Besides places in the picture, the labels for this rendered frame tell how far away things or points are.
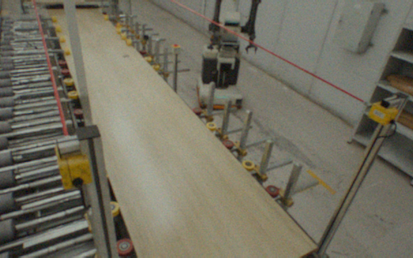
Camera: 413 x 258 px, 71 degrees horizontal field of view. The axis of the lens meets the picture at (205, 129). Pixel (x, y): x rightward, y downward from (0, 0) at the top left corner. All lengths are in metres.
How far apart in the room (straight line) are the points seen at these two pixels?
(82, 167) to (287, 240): 1.21
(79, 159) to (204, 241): 1.02
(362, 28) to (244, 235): 3.30
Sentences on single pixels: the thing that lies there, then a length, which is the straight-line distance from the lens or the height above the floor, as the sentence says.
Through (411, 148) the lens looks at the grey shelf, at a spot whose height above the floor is 0.17.
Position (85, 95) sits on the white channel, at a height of 1.26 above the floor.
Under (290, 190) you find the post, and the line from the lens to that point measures 1.82.
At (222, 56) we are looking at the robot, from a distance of 3.96.
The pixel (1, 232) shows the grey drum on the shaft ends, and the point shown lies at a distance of 1.79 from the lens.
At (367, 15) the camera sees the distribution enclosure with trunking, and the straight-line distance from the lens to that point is 4.24.
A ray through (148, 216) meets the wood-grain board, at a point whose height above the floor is 0.90.
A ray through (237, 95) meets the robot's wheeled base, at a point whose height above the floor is 0.27.
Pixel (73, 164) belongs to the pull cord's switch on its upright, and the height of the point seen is 1.77.
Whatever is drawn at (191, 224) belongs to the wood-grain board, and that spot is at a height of 0.90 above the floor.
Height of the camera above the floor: 2.12
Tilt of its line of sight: 34 degrees down
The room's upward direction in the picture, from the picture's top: 6 degrees clockwise
